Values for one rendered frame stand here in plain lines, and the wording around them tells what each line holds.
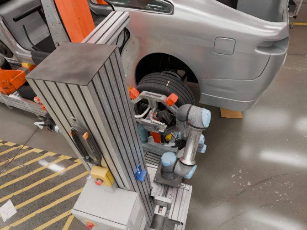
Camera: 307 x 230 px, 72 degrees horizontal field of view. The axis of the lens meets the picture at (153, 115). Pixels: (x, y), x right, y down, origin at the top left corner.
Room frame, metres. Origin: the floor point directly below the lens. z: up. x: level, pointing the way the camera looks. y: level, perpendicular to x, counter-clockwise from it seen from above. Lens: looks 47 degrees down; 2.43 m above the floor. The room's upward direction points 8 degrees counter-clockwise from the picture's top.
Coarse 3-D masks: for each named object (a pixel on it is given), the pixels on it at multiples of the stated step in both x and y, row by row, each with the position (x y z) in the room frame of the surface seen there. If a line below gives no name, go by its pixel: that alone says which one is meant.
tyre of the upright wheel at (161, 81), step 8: (144, 80) 1.69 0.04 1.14; (152, 80) 1.63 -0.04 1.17; (160, 80) 1.60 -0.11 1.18; (168, 80) 1.60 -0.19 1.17; (176, 80) 1.61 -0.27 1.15; (136, 88) 1.64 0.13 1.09; (144, 88) 1.58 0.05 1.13; (152, 88) 1.54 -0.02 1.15; (160, 88) 1.50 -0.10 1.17; (168, 88) 1.50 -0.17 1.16; (176, 88) 1.52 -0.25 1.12; (184, 88) 1.55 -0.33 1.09; (168, 96) 1.46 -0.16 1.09; (184, 96) 1.47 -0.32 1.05; (192, 96) 1.54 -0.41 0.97; (176, 104) 1.42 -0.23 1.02; (184, 104) 1.40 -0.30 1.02; (192, 104) 1.49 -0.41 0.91
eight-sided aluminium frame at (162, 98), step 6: (138, 96) 1.52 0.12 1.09; (144, 96) 1.49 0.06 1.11; (150, 96) 1.46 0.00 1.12; (156, 96) 1.48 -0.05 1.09; (162, 96) 1.44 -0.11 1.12; (132, 102) 1.57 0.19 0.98; (162, 102) 1.39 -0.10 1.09; (168, 108) 1.37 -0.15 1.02; (174, 108) 1.38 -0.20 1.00; (138, 114) 1.61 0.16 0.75; (174, 114) 1.34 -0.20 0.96; (174, 126) 1.39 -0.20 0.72; (156, 132) 1.45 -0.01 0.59; (168, 132) 1.38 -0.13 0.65
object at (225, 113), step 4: (220, 108) 2.20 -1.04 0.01; (224, 112) 2.10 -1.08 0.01; (228, 112) 2.09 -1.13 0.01; (232, 112) 2.08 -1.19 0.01; (236, 112) 2.07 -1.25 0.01; (240, 112) 2.06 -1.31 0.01; (224, 116) 2.02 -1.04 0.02; (228, 116) 2.01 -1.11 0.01; (232, 116) 2.00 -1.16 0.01; (236, 116) 1.99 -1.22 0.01; (240, 116) 1.98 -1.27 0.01
